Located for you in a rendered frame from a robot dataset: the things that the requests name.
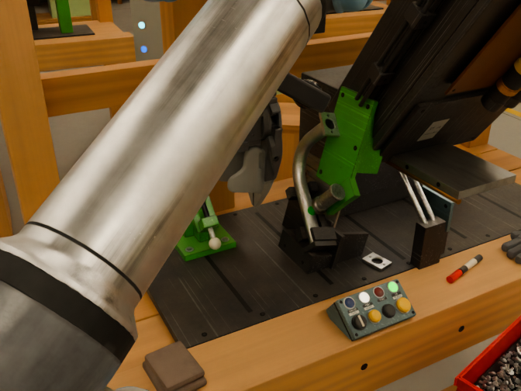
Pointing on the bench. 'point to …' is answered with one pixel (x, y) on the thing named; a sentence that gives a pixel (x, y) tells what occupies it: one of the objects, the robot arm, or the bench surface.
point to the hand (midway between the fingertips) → (260, 195)
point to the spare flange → (377, 264)
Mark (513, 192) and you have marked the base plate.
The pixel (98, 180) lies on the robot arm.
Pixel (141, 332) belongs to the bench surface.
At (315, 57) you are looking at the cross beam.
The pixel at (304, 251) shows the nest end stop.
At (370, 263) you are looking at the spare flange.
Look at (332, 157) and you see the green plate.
